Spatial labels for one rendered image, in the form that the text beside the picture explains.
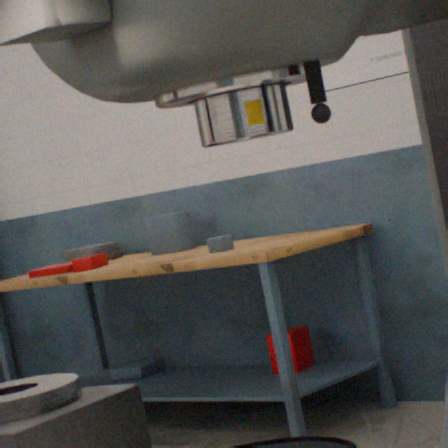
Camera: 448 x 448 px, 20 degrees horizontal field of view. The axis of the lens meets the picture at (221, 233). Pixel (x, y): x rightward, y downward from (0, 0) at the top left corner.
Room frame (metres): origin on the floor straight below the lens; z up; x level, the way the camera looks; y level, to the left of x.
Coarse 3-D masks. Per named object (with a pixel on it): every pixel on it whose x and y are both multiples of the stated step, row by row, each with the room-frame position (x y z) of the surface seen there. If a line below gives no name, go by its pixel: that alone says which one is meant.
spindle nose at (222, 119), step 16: (208, 96) 0.61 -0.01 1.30; (224, 96) 0.61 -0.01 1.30; (240, 96) 0.60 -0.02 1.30; (256, 96) 0.61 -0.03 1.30; (272, 96) 0.61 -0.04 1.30; (208, 112) 0.61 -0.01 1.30; (224, 112) 0.61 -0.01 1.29; (240, 112) 0.60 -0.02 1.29; (272, 112) 0.61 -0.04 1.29; (288, 112) 0.62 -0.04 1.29; (208, 128) 0.61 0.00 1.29; (224, 128) 0.61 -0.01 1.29; (240, 128) 0.60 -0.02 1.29; (256, 128) 0.60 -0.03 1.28; (272, 128) 0.61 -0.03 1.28; (288, 128) 0.62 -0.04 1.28; (208, 144) 0.62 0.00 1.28; (224, 144) 0.64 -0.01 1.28
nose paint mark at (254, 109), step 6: (246, 102) 0.60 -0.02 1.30; (252, 102) 0.60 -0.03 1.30; (258, 102) 0.61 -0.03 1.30; (246, 108) 0.60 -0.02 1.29; (252, 108) 0.60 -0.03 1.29; (258, 108) 0.61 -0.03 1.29; (252, 114) 0.60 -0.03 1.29; (258, 114) 0.61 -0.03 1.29; (252, 120) 0.60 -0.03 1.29; (258, 120) 0.61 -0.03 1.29; (264, 120) 0.61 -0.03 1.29
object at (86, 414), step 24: (0, 384) 0.85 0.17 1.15; (24, 384) 0.83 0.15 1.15; (48, 384) 0.80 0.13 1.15; (72, 384) 0.80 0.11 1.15; (0, 408) 0.77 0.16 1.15; (24, 408) 0.77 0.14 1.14; (48, 408) 0.78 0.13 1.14; (72, 408) 0.77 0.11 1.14; (96, 408) 0.79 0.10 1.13; (120, 408) 0.80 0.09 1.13; (0, 432) 0.74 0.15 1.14; (24, 432) 0.74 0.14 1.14; (48, 432) 0.75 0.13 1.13; (72, 432) 0.77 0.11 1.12; (96, 432) 0.78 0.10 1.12; (120, 432) 0.80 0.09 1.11; (144, 432) 0.82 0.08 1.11
